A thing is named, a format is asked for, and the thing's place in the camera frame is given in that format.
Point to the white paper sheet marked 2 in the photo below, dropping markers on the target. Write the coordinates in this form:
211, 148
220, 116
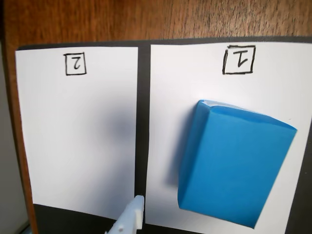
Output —
73, 146

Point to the white paper sheet marked 1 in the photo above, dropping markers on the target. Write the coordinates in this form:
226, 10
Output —
170, 97

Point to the blue paper box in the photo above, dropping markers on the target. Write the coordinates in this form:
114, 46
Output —
231, 165

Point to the black mat with WROB print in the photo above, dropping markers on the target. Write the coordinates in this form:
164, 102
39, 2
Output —
142, 122

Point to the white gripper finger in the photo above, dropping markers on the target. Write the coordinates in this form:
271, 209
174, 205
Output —
130, 215

